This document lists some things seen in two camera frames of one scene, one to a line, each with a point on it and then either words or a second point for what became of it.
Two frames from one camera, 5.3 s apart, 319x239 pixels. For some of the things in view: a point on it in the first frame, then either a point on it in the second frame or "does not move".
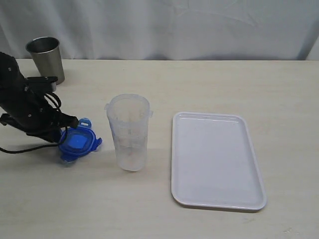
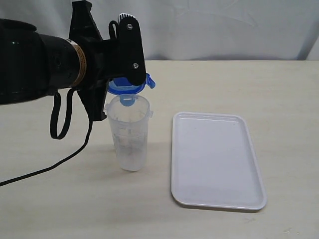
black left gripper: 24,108 → 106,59
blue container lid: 75,142 → 122,86
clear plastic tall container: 129,114 does not move
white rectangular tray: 214,163 does not move
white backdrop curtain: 164,30 does not move
